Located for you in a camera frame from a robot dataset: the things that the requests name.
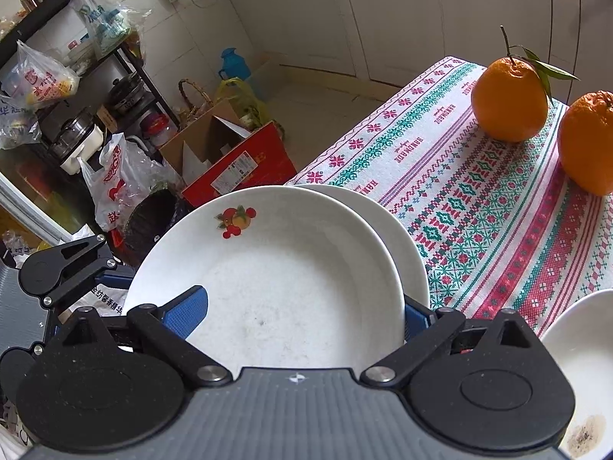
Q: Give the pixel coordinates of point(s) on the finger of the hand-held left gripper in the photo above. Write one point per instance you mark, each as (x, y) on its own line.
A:
(112, 280)

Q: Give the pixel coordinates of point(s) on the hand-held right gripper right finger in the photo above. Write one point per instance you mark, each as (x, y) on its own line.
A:
(416, 321)

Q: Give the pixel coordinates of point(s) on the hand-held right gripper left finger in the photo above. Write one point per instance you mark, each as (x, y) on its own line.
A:
(189, 314)

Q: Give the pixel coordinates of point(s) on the plain white plate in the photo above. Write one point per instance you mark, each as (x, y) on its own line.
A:
(383, 220)

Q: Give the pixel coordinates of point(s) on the white plate with fruit print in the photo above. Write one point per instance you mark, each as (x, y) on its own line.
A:
(287, 273)

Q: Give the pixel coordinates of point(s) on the large white bowl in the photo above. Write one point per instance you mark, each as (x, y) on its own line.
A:
(589, 354)

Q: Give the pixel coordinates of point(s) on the clear printed plastic bag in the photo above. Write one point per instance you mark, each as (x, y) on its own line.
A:
(103, 297)

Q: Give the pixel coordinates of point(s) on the black round bin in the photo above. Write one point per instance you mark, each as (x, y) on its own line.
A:
(148, 223)

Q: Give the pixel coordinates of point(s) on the white and red plastic bag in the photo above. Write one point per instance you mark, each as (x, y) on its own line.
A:
(112, 182)

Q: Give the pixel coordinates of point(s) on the patterned woven tablecloth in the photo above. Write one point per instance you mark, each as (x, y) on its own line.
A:
(479, 211)

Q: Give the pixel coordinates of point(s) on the white blender appliance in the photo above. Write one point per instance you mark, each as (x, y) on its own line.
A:
(81, 153)

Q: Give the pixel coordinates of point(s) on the red-lidded plastic jar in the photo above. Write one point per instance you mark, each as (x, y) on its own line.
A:
(155, 127)

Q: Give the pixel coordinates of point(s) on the red cardboard box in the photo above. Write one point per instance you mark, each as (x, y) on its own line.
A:
(249, 163)

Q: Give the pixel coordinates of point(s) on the brown cardboard box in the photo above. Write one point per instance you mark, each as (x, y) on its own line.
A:
(210, 129)

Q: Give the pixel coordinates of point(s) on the crumpled clear plastic bag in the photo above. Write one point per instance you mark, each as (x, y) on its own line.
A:
(14, 124)

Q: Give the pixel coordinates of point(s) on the black cooking pot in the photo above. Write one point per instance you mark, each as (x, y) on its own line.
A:
(124, 98)

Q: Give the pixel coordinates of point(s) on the wicker basket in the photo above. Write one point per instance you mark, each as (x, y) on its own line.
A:
(198, 110)

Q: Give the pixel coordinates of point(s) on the clear bag with yellow contents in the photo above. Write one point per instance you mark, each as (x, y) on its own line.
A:
(38, 81)

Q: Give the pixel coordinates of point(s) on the yellow plastic bag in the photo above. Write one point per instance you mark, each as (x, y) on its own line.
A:
(239, 96)

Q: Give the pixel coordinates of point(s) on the orange with leafy stem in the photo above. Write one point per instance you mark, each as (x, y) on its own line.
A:
(507, 100)

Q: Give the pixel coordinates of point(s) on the bumpy orange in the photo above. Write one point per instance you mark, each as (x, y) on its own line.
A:
(589, 143)

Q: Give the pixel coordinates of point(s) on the blue thermos jug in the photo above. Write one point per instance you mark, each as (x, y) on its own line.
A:
(234, 64)

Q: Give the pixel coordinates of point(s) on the clear bag with green print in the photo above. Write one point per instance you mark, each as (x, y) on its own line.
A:
(103, 19)

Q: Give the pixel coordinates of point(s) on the black metal shelf rack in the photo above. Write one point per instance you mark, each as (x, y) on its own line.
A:
(43, 12)

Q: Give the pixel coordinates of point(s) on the white kitchen cabinets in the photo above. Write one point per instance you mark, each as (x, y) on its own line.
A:
(392, 19)

